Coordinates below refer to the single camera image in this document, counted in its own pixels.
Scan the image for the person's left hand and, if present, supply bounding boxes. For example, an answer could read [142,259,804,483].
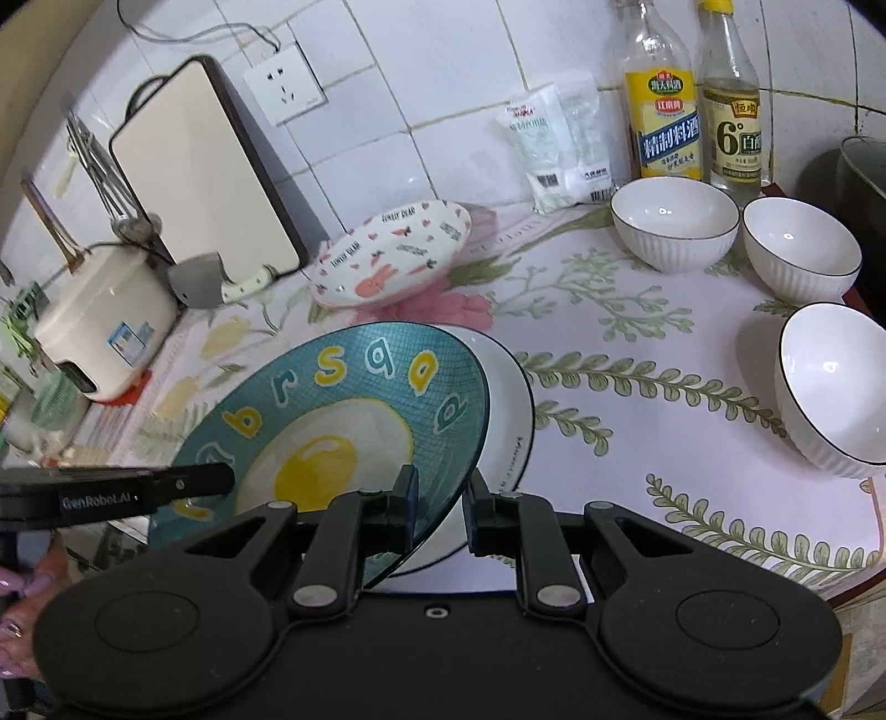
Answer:
[0,554,65,681]

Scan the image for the cooking wine bottle yellow label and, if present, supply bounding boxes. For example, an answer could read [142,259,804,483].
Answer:
[612,0,704,184]

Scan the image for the teal egg print plate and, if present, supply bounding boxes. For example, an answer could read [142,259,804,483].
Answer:
[147,320,491,589]

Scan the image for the pale green container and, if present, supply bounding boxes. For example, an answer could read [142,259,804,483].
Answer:
[28,377,92,451]

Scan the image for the wooden handled utensil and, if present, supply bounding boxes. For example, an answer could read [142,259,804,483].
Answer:
[20,176,88,272]

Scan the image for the bunny print plate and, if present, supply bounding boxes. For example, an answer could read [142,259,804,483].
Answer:
[306,199,473,309]

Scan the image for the cleaver with white handle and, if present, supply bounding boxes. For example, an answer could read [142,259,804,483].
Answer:
[168,253,285,307]

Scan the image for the white plate with black rim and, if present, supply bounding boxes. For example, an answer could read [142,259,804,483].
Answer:
[388,324,535,575]

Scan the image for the glass pot lid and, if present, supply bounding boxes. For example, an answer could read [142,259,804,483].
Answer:
[839,135,886,209]

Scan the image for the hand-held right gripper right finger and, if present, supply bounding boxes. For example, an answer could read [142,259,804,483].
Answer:
[462,471,694,621]

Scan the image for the floral tablecloth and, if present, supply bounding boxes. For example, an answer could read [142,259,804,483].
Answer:
[69,200,886,605]

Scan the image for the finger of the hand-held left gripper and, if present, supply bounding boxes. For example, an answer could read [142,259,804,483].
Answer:
[148,461,238,502]

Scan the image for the white ribbed bowl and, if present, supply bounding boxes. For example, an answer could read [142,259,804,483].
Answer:
[774,302,886,482]
[610,177,740,274]
[743,197,863,306]

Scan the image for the hanging metal utensils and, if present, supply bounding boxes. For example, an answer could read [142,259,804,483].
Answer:
[64,111,164,248]

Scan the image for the white packet with red logo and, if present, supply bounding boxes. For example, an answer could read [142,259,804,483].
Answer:
[494,86,581,214]

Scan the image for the cream cutting board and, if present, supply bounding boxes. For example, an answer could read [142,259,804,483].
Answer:
[109,55,310,274]

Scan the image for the cream electric cooker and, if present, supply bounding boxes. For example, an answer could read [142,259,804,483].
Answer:
[33,242,181,403]

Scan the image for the white wall socket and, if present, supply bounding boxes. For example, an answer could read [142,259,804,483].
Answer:
[242,40,328,127]

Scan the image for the thin dark cable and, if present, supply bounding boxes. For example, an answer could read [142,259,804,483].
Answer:
[114,0,284,55]

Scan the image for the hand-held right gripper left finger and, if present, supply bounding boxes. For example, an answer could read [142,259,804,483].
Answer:
[181,465,420,621]

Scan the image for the red trivet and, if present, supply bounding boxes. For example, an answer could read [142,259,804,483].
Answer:
[90,367,154,407]

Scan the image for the black pot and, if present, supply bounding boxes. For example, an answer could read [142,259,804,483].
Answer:
[796,145,886,233]

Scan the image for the clear vinegar bottle yellow cap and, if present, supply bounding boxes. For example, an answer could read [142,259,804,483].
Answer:
[698,0,774,209]

